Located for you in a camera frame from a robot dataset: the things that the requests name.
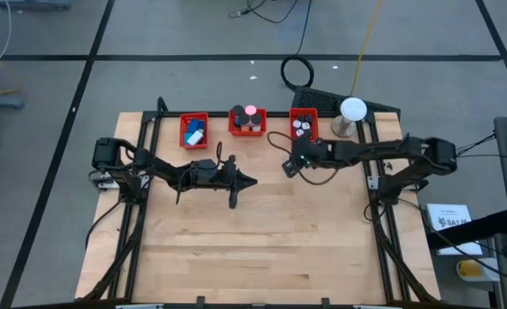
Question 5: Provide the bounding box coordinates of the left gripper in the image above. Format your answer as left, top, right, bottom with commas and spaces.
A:
209, 154, 258, 210

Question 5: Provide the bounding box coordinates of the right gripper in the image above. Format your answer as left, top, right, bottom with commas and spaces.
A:
281, 136, 330, 179

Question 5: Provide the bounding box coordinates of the red plastic basket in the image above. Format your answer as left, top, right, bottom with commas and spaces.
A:
178, 112, 210, 150
228, 107, 268, 137
288, 107, 321, 142

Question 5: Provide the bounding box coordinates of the black perforated plate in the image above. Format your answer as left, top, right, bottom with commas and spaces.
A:
291, 85, 402, 119

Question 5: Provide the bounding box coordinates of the white mushroom table lamp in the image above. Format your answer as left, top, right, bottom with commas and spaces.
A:
330, 97, 369, 139

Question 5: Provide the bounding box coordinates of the white paper label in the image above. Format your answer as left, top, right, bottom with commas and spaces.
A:
426, 203, 484, 257

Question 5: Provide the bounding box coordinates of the black flat bar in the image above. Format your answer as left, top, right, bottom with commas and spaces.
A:
426, 209, 507, 251

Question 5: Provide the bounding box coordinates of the yellow and white cup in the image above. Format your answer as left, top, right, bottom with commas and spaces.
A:
456, 258, 501, 283

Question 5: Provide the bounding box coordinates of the grey table foot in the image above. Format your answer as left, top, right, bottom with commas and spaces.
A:
0, 0, 72, 12
0, 94, 25, 111

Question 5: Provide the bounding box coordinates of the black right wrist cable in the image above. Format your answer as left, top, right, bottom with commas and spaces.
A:
266, 130, 340, 186

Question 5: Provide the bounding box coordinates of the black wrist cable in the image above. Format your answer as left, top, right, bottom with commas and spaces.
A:
175, 141, 225, 206
266, 130, 340, 186

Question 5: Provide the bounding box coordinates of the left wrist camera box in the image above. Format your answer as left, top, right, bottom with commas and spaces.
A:
192, 159, 218, 178

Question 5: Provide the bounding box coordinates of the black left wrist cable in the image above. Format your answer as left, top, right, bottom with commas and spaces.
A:
175, 141, 225, 206

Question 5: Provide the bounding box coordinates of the black aluminium rig frame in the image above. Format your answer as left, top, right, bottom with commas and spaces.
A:
81, 96, 441, 308

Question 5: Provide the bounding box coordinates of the black coiled hanging cable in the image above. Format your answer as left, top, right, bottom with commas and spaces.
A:
280, 0, 315, 91

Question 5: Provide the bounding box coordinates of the thick yellow hanging cable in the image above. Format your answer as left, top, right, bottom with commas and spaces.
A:
349, 0, 383, 98

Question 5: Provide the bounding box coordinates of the black floor cable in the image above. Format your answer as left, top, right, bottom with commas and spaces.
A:
229, 0, 299, 25

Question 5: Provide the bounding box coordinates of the long black power cable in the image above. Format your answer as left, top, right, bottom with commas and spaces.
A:
364, 199, 507, 288

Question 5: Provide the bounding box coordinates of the orange floor cable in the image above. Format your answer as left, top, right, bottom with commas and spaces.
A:
0, 41, 23, 96

